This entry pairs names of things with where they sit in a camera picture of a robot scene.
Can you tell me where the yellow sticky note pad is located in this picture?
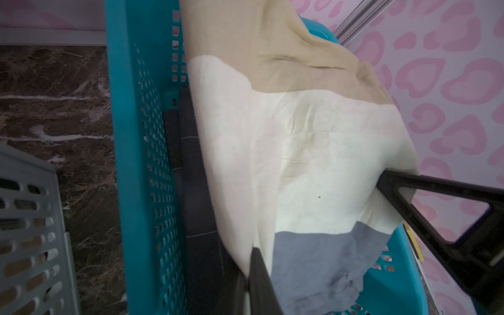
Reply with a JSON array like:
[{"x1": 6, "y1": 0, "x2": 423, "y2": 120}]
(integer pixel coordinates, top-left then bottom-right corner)
[{"x1": 403, "y1": 222, "x2": 425, "y2": 263}]

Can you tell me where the beige cream grey pillowcase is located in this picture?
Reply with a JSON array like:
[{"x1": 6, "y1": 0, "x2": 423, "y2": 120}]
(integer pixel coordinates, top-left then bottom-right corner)
[{"x1": 180, "y1": 1, "x2": 417, "y2": 314}]

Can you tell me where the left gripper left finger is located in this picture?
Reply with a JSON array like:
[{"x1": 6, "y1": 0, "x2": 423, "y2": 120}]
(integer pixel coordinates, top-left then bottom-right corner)
[{"x1": 232, "y1": 248, "x2": 283, "y2": 314}]

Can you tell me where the white file organiser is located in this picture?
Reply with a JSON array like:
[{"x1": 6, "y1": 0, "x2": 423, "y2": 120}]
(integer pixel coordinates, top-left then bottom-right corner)
[{"x1": 1, "y1": 144, "x2": 81, "y2": 314}]

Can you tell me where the dark grey checked pillowcase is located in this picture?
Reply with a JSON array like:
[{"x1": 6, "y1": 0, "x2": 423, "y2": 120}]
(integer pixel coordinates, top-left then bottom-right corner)
[{"x1": 163, "y1": 85, "x2": 244, "y2": 314}]

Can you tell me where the teal plastic basket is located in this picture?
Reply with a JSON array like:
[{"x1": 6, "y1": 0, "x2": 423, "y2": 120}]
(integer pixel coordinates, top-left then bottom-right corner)
[{"x1": 104, "y1": 0, "x2": 430, "y2": 315}]

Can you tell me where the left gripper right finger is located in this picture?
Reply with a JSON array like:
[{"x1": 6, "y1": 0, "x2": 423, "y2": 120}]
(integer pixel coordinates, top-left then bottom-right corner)
[{"x1": 376, "y1": 170, "x2": 503, "y2": 311}]

